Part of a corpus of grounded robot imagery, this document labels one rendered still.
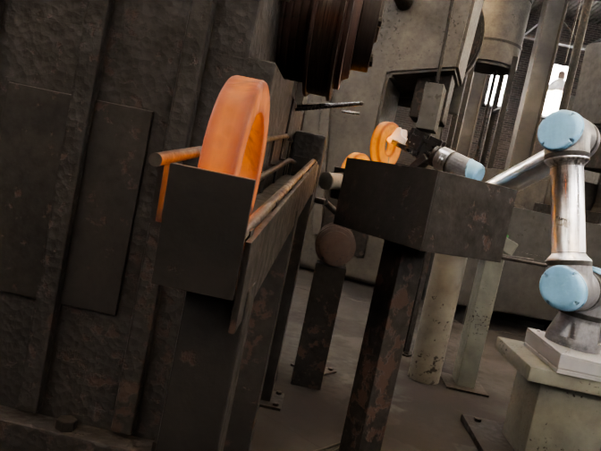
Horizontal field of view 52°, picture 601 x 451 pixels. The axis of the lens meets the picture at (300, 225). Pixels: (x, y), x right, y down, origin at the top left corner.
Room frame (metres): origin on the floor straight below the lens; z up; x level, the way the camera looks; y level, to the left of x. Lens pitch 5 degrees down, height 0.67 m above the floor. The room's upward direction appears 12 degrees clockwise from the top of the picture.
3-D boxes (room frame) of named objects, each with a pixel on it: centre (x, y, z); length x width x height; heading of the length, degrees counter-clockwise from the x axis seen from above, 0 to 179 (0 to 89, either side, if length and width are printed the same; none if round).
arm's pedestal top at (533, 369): (1.75, -0.83, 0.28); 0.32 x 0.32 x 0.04; 88
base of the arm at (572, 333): (1.75, -0.83, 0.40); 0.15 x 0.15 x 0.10
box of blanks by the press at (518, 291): (4.10, -1.37, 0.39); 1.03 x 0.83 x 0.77; 102
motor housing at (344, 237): (2.03, -0.13, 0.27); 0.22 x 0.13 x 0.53; 177
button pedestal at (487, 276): (2.35, -0.74, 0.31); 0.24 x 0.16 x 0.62; 177
